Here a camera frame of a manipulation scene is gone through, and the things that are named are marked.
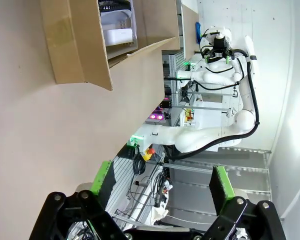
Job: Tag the yellow red emergency stop button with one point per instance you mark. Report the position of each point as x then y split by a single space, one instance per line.
148 152

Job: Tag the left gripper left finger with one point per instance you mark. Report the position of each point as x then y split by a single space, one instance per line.
72 215

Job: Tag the aluminium frame rail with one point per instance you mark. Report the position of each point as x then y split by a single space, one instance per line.
210 170

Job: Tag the open brown cardboard box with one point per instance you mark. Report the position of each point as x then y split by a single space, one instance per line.
90 57

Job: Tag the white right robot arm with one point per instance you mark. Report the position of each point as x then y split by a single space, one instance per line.
202 137

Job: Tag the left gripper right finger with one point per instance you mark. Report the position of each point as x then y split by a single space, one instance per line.
240 220

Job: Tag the green lit control box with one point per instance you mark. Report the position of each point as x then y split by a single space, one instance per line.
136 140

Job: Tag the blue cloth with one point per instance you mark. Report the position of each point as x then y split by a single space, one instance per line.
197 28

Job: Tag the white power adapter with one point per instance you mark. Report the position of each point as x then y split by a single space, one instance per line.
117 27

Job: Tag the purple lit device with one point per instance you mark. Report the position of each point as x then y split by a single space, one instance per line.
157 116

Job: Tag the brown wooden panel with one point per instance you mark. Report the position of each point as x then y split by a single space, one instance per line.
190 30

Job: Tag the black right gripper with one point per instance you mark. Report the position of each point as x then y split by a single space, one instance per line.
219 46

